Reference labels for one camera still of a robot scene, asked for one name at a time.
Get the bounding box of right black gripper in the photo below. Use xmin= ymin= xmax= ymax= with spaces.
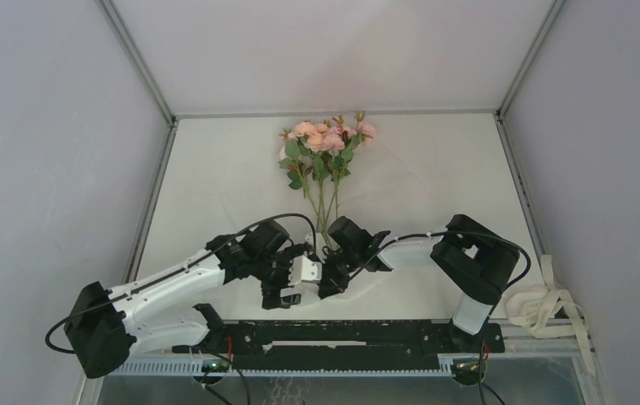
xmin=317 ymin=246 xmax=362 ymax=298

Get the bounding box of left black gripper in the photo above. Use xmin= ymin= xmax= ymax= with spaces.
xmin=251 ymin=244 xmax=304 ymax=308

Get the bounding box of pink fake flower stem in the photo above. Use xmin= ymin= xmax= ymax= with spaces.
xmin=325 ymin=111 xmax=377 ymax=219
xmin=278 ymin=120 xmax=332 ymax=247
xmin=285 ymin=117 xmax=360 ymax=245

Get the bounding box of translucent white wrapping paper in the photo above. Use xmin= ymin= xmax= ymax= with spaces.
xmin=199 ymin=138 xmax=460 ymax=320

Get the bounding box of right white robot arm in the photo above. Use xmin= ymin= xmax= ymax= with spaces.
xmin=318 ymin=214 xmax=532 ymax=351

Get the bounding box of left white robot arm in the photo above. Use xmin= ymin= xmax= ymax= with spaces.
xmin=60 ymin=216 xmax=321 ymax=379

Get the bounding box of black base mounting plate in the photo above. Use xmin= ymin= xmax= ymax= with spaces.
xmin=172 ymin=319 xmax=506 ymax=372

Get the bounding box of left controller board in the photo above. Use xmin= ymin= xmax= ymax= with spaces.
xmin=201 ymin=360 xmax=231 ymax=374

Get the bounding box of controller board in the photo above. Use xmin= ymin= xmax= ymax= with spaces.
xmin=451 ymin=362 xmax=479 ymax=374
xmin=201 ymin=360 xmax=231 ymax=374

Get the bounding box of right controller board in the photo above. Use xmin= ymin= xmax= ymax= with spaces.
xmin=451 ymin=362 xmax=479 ymax=374

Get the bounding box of cream printed ribbon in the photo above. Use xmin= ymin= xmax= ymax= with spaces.
xmin=505 ymin=255 xmax=597 ymax=376

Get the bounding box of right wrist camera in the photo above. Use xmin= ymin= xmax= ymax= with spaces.
xmin=328 ymin=216 xmax=373 ymax=257

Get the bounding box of white slotted cable duct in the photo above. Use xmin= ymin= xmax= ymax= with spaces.
xmin=105 ymin=359 xmax=457 ymax=376

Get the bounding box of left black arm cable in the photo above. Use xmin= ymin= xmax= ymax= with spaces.
xmin=44 ymin=212 xmax=320 ymax=405

